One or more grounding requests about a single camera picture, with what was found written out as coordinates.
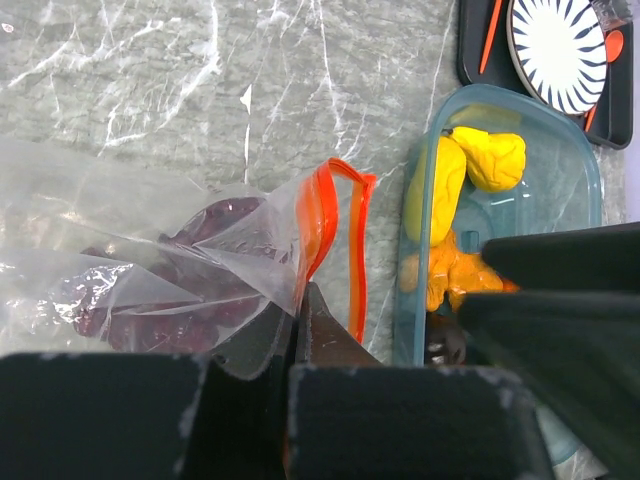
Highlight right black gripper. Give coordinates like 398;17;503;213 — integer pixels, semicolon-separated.
458;223;639;470

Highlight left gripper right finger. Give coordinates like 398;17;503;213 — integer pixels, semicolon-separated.
286;284;554;479

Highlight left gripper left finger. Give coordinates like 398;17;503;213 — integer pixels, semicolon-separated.
1;306;295;479

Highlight red grape bunch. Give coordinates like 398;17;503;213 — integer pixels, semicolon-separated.
56;195;297;354

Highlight yellow bumpy fruit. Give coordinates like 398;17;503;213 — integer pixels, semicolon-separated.
449;126;527;193

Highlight clear zip top bag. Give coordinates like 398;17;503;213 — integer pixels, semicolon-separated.
1;137;376;355

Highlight teal transparent food tray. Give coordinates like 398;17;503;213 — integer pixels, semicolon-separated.
392;83;603;469

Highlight orange dried fruit pieces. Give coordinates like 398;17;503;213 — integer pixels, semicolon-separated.
426;229;519;312

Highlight yellow corn cob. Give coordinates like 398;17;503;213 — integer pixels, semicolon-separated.
403;136;467;247

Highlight black serving tray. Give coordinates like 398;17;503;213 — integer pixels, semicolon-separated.
456;0;639;150

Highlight white striped plate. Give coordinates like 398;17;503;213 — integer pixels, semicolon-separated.
506;0;608;116

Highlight orange plastic spoon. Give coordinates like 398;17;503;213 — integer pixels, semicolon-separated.
584;30;624;132

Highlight clear drinking glass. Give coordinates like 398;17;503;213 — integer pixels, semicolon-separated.
591;0;638;32

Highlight orange plastic fork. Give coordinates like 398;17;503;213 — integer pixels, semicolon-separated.
479;0;503;75

